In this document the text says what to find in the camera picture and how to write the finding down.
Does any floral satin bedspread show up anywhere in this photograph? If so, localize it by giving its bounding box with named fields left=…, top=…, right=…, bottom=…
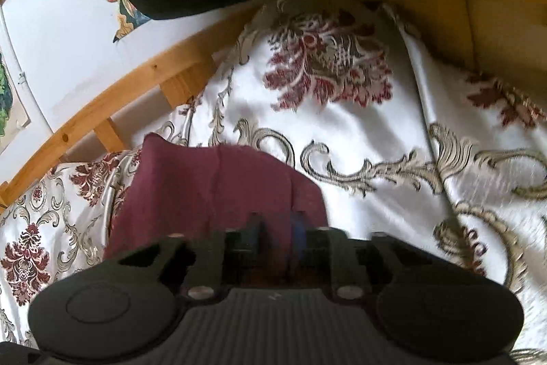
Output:
left=0, top=0, right=547, bottom=365

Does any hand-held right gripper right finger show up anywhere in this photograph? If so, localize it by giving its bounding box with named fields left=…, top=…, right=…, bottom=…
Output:
left=288, top=211, right=432, bottom=301

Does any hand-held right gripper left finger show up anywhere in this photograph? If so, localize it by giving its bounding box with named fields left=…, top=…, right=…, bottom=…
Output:
left=115, top=212, right=268, bottom=301

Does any green wall poster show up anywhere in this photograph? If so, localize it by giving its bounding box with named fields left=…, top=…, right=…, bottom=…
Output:
left=0, top=52, right=31, bottom=154

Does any white wall pipe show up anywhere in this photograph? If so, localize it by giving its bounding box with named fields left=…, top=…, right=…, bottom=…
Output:
left=0, top=3, right=55, bottom=133

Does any maroon garment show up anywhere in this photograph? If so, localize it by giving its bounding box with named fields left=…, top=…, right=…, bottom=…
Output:
left=105, top=133, right=331, bottom=284

